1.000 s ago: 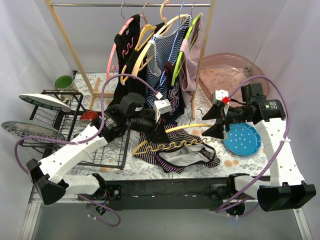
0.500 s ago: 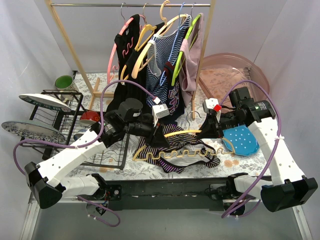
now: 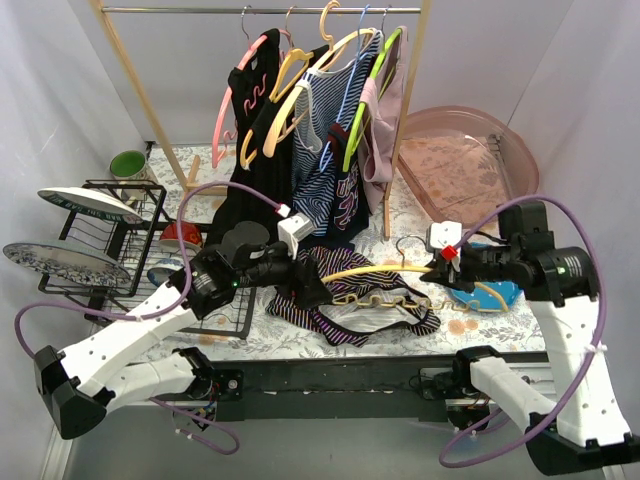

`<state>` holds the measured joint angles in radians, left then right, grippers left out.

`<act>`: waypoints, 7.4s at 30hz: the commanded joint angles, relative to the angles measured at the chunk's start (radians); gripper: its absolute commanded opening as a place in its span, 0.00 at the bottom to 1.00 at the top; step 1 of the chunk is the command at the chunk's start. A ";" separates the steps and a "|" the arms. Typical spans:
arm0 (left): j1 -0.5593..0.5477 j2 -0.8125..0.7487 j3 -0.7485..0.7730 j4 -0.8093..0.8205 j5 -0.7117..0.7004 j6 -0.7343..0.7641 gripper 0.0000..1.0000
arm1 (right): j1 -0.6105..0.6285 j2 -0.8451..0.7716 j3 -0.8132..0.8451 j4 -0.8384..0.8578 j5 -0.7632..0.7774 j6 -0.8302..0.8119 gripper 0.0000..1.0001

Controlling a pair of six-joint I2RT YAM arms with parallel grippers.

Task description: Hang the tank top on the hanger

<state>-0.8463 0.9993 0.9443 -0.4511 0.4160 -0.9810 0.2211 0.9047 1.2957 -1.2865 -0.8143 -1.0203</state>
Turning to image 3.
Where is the yellow wavy plastic hanger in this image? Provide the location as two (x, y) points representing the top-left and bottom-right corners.
(319, 234), (511, 315)

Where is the black white striped tank top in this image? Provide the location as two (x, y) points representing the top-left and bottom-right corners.
(266, 272), (441, 347)

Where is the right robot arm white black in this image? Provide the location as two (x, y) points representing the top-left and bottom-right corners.
(421, 194), (639, 476)

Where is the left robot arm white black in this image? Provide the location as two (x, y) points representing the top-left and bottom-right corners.
(34, 213), (331, 439)

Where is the pink wavy plastic hanger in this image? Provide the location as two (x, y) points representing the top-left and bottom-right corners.
(211, 5), (282, 168)

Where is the blue white striped tank top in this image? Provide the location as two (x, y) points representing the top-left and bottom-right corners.
(291, 29), (384, 237)

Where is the peach plastic hanger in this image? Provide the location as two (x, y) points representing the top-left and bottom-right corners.
(262, 1), (374, 158)

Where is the green plastic hanger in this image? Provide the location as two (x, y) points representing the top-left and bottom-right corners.
(342, 26), (408, 173)

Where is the blue dotted plate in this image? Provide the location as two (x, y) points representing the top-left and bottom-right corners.
(447, 281), (522, 313)

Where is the navy jersey with letters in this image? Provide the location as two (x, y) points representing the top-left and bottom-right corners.
(325, 123), (370, 241)

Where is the red bowl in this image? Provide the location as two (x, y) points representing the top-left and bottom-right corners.
(159, 222), (204, 251)

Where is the blue white porcelain bowl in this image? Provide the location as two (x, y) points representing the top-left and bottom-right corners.
(147, 266), (181, 287)

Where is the floral tablecloth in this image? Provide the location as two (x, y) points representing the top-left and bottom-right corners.
(139, 145), (545, 361)

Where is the pink translucent plastic basin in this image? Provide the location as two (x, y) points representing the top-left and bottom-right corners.
(397, 105), (539, 227)

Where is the wooden clothes rack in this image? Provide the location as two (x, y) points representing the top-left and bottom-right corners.
(88, 0), (434, 240)

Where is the pink mauve garment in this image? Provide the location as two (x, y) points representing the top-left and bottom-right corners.
(357, 40), (408, 184)

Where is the green mug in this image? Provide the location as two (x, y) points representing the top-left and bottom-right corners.
(109, 150), (156, 184)

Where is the white plate with lettering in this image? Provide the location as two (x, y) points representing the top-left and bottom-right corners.
(37, 187), (143, 224)

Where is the black garment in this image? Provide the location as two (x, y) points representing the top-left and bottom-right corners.
(203, 27), (371, 261)

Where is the blue floral patterned plate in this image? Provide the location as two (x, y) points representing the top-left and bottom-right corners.
(2, 240), (131, 287)

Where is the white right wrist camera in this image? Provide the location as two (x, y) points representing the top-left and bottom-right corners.
(426, 221), (462, 261)

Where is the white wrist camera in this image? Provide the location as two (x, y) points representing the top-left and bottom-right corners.
(426, 221), (462, 261)
(277, 213), (315, 260)

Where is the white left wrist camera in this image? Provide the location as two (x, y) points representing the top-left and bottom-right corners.
(277, 213), (315, 260)

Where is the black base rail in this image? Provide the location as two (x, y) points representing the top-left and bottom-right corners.
(216, 355), (488, 422)

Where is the blue wire hanger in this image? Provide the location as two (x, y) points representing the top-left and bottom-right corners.
(319, 4), (371, 172)

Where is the black wire dish rack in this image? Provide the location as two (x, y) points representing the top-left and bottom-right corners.
(37, 179), (265, 341)

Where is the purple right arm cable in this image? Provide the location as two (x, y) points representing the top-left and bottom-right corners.
(438, 194), (609, 469)

